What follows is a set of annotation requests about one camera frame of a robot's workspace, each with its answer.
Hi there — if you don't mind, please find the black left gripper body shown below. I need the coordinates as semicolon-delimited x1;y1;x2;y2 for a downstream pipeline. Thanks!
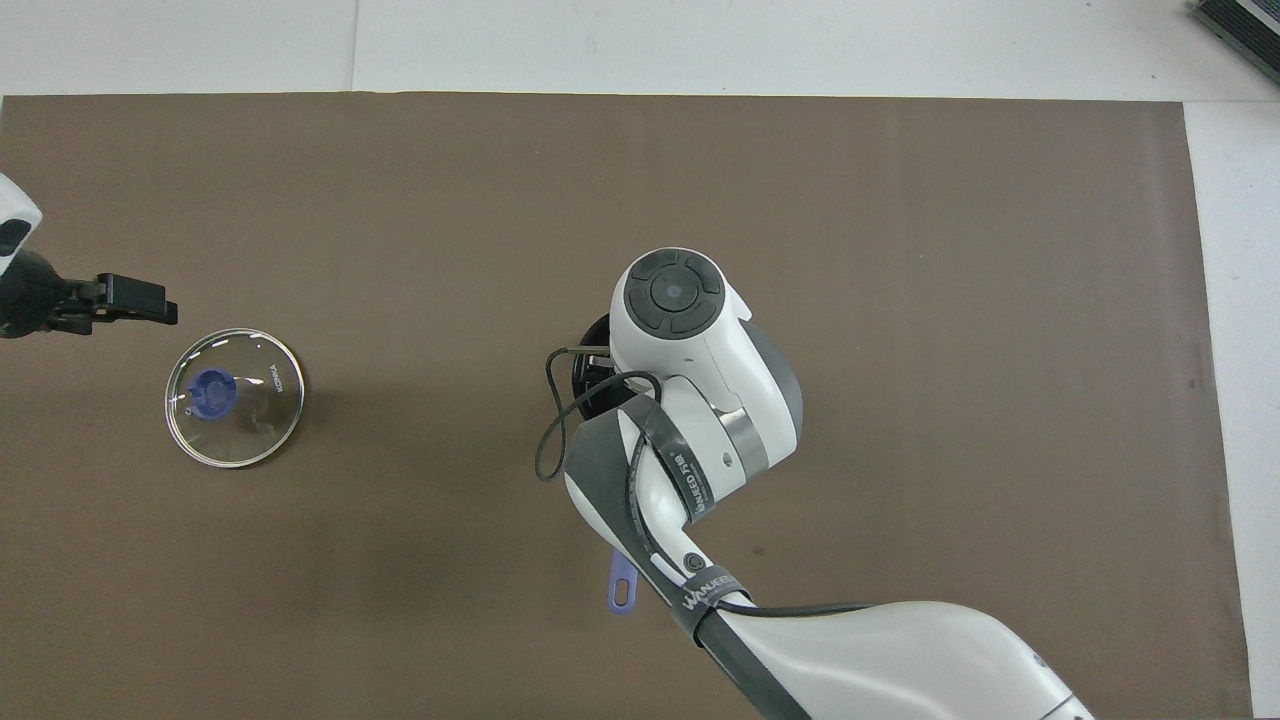
0;250;76;339

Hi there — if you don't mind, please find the glass pot lid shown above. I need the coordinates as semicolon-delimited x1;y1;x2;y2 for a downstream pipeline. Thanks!
165;328;306;469

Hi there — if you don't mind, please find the brown table mat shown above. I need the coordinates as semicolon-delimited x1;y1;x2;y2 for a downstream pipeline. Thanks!
0;93;1256;720

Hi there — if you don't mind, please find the dark grey ribbed device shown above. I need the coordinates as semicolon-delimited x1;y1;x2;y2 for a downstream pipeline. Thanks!
1190;0;1280;86

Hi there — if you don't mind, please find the dark blue pot purple handle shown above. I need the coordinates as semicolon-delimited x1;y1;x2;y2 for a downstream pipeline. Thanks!
572;313;641;614

